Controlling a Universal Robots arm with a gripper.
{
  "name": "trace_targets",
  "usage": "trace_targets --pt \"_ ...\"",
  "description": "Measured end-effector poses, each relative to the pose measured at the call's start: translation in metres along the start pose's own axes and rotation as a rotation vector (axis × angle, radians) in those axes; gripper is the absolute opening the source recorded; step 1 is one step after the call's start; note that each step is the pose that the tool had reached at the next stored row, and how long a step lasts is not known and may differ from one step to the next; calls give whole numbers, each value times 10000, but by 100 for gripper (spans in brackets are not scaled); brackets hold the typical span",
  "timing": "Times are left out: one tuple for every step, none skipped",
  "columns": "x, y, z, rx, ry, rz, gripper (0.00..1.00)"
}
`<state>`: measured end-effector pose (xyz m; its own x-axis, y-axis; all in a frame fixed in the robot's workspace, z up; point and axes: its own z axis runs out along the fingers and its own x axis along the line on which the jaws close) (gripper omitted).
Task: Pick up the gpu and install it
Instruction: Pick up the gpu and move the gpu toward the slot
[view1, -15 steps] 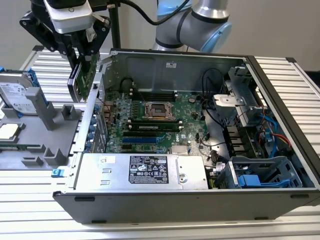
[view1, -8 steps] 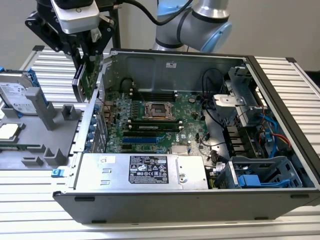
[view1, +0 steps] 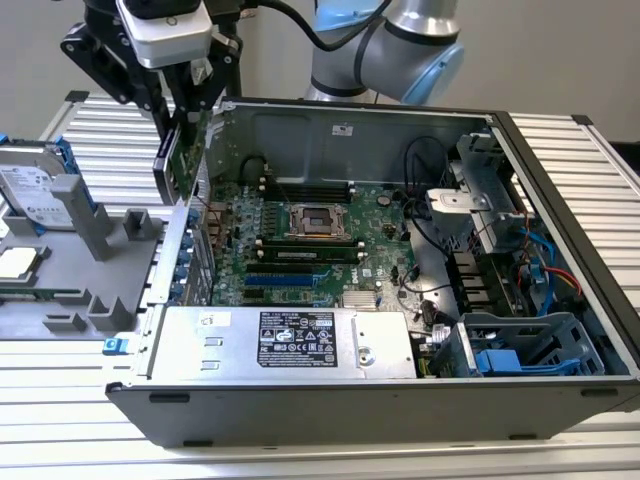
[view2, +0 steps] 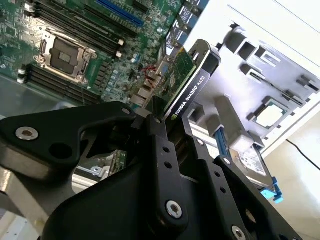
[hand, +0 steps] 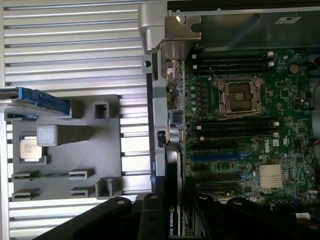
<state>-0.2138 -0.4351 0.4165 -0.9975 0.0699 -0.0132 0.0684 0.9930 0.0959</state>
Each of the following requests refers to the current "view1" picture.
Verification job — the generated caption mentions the silver chipset heatsink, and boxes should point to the silver chipset heatsink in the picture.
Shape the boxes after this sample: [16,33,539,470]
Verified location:
[341,291,378,309]

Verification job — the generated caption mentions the green graphics card black cooler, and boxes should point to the green graphics card black cooler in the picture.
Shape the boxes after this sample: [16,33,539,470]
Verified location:
[152,107,212,207]

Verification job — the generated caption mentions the hard disk in blue carrier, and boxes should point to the hard disk in blue carrier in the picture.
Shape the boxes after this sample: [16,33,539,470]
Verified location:
[0,133,84,237]

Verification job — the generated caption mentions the grey open PC case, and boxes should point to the grey open PC case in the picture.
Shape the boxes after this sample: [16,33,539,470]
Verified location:
[104,94,640,450]

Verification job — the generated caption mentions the silver power supply unit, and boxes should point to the silver power supply unit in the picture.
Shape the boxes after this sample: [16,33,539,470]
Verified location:
[146,305,419,382]

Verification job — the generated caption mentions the grey plastic disk bay cage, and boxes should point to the grey plastic disk bay cage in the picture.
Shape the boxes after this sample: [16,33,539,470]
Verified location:
[430,310,610,380]

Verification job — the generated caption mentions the silver CPU chip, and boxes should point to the silver CPU chip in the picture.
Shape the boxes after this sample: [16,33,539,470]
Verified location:
[0,246,40,281]

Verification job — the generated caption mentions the blue plastic case latch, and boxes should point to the blue plastic case latch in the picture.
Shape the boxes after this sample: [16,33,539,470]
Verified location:
[101,336,131,357]

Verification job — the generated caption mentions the green RAM stick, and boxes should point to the green RAM stick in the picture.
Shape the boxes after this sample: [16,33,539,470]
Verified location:
[0,283,84,298]

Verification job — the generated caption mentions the metal CPU socket cover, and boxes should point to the metal CPU socket cover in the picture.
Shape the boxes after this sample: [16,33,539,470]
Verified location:
[288,201,350,237]

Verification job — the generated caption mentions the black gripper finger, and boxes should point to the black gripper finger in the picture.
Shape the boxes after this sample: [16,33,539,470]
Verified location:
[59,0,177,134]
[174,28,245,122]

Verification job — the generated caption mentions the CPU socket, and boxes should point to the CPU socket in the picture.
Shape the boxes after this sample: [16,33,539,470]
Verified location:
[288,201,350,237]

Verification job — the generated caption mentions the black RAM slot bank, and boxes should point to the black RAM slot bank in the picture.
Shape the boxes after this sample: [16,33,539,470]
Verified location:
[253,235,368,266]
[276,181,358,203]

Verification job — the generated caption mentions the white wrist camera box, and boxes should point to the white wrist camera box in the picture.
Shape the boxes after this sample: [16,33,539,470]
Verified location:
[115,0,214,70]

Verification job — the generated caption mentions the red yellow power wires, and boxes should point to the red yellow power wires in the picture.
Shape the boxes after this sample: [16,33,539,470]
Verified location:
[542,266,584,297]

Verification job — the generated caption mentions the black camera cable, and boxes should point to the black camera cable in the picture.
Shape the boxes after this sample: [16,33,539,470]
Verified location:
[239,0,394,51]

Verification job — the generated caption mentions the black RAM stick white label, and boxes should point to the black RAM stick white label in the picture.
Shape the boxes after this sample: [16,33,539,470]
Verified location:
[262,248,362,265]

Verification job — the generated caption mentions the green motherboard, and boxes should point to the green motherboard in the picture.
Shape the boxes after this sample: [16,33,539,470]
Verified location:
[197,178,427,310]

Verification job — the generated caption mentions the blue data wire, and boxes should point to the blue data wire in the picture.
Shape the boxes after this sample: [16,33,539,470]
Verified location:
[517,223,560,319]

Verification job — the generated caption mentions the blue plastic disk tray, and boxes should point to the blue plastic disk tray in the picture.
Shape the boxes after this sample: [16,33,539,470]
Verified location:
[473,348,594,377]

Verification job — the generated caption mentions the long black expansion slot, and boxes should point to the long black expansion slot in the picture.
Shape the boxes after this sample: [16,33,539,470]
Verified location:
[244,263,316,275]

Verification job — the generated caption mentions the grey plastic parts rack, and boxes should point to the grey plastic parts rack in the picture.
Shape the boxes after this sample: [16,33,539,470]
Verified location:
[0,172,169,342]

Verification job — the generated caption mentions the silver metal drive bracket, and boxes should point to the silver metal drive bracket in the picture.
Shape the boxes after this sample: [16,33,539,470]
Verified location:
[423,130,540,257]

